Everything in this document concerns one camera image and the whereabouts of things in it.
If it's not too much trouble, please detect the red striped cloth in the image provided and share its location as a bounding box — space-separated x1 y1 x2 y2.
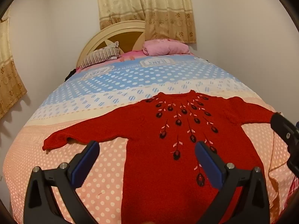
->
288 179 299 200

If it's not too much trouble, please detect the striped pillow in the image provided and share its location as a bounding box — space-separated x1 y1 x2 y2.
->
80 41 122 69

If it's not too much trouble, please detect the polka dot bed blanket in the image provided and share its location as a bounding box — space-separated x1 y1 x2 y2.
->
2 54 299 224

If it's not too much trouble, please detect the pink pillow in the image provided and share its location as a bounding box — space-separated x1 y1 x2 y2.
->
142 38 191 56

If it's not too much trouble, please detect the dark cloth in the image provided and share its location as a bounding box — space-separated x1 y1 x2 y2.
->
64 68 81 82

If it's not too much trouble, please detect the cream wooden headboard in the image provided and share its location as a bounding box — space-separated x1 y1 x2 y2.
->
77 20 146 67

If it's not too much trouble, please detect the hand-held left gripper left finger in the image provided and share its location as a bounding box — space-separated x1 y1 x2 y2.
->
23 141 100 224

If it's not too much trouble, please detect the pink floral bed sheet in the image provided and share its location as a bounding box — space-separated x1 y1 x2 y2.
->
76 51 194 70

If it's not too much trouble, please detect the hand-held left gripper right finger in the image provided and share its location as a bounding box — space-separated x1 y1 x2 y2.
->
195 141 271 224

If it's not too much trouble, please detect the red embroidered knit sweater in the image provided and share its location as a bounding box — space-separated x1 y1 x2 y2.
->
42 90 277 224

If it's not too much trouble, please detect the beige patterned curtain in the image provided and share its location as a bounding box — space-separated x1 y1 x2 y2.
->
144 0 197 43
95 0 146 31
0 17 27 119

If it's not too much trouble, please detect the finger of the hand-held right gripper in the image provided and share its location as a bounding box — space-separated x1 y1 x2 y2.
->
287 145 299 176
270 112 299 146

